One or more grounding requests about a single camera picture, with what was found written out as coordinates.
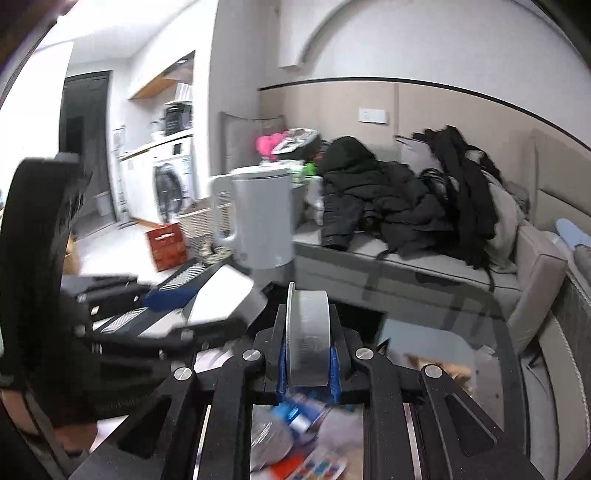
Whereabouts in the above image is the grey sofa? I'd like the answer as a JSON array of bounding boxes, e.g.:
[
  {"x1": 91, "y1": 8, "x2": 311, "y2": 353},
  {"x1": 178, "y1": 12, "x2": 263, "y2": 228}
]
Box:
[{"x1": 216, "y1": 110, "x2": 569, "y2": 356}]

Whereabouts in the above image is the white washing machine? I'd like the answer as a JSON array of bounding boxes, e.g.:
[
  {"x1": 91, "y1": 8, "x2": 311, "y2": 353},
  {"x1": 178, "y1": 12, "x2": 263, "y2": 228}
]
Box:
[{"x1": 119, "y1": 133, "x2": 197, "y2": 224}]

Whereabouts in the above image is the white wall switch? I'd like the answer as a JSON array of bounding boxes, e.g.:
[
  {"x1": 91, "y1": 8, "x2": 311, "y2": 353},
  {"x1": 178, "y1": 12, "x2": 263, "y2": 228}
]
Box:
[{"x1": 359, "y1": 108, "x2": 389, "y2": 125}]

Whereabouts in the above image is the red gift box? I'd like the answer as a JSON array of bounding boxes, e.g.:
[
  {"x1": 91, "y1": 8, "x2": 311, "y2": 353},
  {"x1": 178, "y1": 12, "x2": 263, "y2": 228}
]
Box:
[{"x1": 146, "y1": 223, "x2": 187, "y2": 272}]

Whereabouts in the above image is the silver tape roll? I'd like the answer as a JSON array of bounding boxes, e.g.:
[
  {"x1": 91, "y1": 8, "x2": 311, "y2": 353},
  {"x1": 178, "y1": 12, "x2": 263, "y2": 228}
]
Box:
[{"x1": 284, "y1": 282, "x2": 332, "y2": 388}]

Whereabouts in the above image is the black clothes pile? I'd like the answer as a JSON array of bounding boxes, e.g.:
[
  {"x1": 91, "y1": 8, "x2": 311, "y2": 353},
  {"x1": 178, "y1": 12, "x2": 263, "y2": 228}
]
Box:
[{"x1": 412, "y1": 126, "x2": 500, "y2": 269}]

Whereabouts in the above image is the black jacket on sofa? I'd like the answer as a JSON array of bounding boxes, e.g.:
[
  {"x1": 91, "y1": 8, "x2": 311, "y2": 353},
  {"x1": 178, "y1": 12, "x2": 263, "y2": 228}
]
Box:
[{"x1": 317, "y1": 136, "x2": 453, "y2": 257}]

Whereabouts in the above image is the colourful remote control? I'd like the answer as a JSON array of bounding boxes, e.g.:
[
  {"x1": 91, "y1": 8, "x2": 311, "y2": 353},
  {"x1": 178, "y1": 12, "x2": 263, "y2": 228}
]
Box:
[{"x1": 290, "y1": 447, "x2": 348, "y2": 480}]

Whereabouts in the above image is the pink plush toy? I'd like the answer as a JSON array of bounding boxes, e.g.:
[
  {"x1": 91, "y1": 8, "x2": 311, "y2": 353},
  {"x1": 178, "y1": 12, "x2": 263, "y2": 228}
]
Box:
[{"x1": 256, "y1": 131, "x2": 288, "y2": 161}]

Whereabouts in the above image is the woven storage basket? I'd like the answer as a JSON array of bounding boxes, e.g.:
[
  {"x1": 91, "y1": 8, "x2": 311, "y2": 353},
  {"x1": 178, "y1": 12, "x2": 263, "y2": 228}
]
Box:
[{"x1": 176, "y1": 199, "x2": 231, "y2": 265}]

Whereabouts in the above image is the blue pillow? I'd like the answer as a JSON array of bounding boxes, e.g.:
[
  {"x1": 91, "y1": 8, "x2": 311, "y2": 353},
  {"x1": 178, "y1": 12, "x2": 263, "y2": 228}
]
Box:
[{"x1": 556, "y1": 218, "x2": 591, "y2": 251}]

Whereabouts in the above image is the white electric kettle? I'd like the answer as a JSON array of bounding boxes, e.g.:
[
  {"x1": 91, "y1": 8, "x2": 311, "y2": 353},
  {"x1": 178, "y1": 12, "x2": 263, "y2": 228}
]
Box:
[{"x1": 209, "y1": 163, "x2": 294, "y2": 270}]

